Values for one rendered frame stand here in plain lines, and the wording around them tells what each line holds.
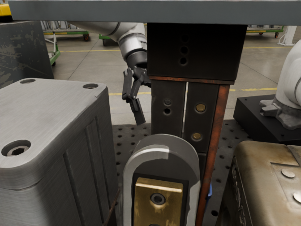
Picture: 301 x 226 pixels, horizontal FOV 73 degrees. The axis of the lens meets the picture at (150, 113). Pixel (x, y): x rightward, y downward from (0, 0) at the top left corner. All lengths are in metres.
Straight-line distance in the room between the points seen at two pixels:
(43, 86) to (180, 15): 0.13
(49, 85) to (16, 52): 0.16
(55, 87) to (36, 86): 0.01
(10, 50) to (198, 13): 0.24
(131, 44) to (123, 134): 0.35
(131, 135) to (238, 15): 0.68
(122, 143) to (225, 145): 0.38
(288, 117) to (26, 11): 0.78
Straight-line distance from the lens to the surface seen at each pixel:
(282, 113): 0.85
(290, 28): 7.29
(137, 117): 0.56
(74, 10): 0.23
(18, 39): 0.33
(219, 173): 0.69
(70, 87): 0.16
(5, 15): 0.33
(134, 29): 0.67
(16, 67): 0.33
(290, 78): 0.78
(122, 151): 0.74
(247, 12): 0.20
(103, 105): 0.15
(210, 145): 0.29
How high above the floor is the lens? 1.17
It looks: 29 degrees down
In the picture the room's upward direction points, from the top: straight up
